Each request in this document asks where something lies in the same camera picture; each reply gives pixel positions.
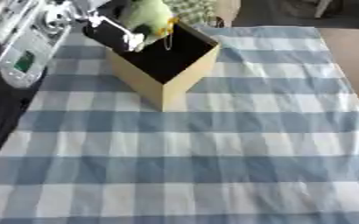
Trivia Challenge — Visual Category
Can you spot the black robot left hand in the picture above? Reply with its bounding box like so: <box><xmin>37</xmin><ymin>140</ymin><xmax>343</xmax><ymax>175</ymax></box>
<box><xmin>81</xmin><ymin>15</ymin><xmax>149</xmax><ymax>53</ymax></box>

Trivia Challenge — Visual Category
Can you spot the light green soft toy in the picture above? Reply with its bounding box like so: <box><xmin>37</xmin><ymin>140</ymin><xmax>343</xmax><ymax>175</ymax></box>
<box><xmin>116</xmin><ymin>0</ymin><xmax>183</xmax><ymax>51</ymax></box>

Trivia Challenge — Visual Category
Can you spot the tan cardboard box black inside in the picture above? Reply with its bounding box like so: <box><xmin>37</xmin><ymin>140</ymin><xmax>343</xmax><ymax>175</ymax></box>
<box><xmin>104</xmin><ymin>20</ymin><xmax>222</xmax><ymax>113</ymax></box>

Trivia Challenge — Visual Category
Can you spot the green white checked fabric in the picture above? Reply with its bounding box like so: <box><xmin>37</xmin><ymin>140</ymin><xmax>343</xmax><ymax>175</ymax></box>
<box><xmin>161</xmin><ymin>0</ymin><xmax>222</xmax><ymax>26</ymax></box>

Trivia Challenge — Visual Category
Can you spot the white chair leg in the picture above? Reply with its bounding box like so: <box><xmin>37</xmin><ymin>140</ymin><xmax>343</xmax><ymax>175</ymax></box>
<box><xmin>313</xmin><ymin>0</ymin><xmax>336</xmax><ymax>19</ymax></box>

